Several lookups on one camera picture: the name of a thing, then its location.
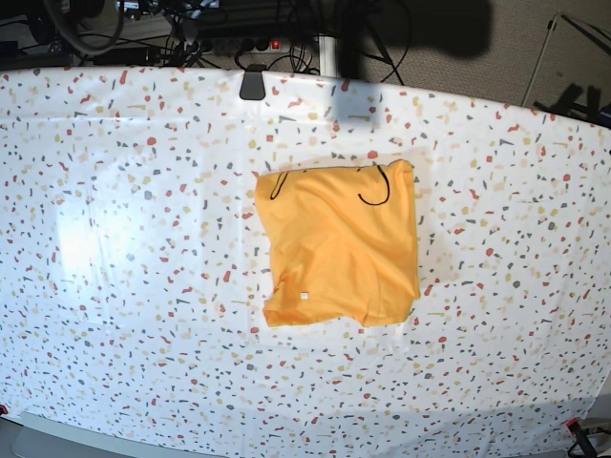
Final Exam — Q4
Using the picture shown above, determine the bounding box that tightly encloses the yellow T-shirt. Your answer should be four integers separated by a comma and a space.
255, 159, 420, 327

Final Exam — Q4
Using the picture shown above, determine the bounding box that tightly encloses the black table clamp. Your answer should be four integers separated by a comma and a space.
239, 64, 266, 101

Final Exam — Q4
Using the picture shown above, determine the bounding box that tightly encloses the terrazzo patterned table cloth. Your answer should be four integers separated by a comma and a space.
1, 68, 610, 457

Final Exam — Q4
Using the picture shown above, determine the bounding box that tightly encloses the white power strip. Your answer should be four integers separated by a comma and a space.
172, 37, 291, 56

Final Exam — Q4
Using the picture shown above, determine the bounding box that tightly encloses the red black clamp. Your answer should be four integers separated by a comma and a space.
566, 418, 598, 458

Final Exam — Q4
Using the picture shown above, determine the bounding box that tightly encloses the white metal post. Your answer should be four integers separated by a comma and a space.
318, 35, 339, 78

